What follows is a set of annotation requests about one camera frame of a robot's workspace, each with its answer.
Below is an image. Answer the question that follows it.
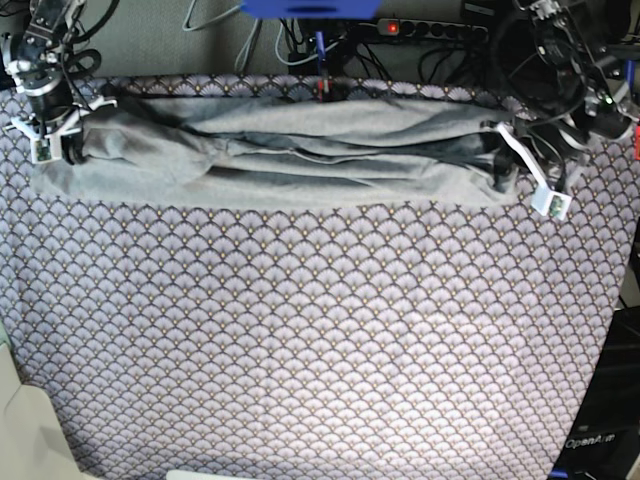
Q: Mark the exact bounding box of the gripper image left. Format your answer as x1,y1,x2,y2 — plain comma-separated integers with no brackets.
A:
27,87,86,166

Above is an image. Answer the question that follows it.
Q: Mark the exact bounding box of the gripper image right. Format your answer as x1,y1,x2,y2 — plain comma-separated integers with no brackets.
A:
493,120,590,193

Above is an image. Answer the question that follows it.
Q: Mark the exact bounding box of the light grey T-shirt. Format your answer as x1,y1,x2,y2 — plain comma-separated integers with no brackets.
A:
30,97,518,210

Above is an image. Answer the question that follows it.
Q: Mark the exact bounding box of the robot arm image right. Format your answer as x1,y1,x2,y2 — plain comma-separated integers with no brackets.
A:
489,1,639,194

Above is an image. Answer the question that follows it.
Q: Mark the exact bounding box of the red clamp at table right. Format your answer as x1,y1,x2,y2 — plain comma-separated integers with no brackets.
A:
634,125,640,161

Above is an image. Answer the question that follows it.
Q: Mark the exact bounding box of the red clamp at table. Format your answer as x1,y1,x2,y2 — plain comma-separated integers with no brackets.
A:
634,125,640,161
317,78,333,102

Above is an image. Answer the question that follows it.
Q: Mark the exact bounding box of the fan-patterned table cloth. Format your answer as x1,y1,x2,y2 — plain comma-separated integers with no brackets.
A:
0,73,640,480

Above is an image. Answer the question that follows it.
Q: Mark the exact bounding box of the red clamp at table back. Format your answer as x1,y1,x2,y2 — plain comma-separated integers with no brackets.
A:
317,78,333,102

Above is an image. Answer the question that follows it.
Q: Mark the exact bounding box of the black OpenArm computer box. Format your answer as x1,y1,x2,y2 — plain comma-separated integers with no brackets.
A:
549,307,639,479

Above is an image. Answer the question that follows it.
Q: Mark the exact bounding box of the white camera bracket image left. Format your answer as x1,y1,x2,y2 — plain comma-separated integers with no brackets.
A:
2,96,118,166

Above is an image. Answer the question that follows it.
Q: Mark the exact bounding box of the blue post right edge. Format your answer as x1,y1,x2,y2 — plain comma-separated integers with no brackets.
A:
624,60,636,94

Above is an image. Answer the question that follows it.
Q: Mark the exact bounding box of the black power strip red switch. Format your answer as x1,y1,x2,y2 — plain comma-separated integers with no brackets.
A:
374,18,489,42

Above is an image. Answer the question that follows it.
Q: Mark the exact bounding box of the blue vertical post centre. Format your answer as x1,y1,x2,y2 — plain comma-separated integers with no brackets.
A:
315,31,326,77

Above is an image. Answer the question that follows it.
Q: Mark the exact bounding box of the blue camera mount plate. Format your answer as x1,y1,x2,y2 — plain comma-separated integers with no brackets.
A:
242,0,381,19

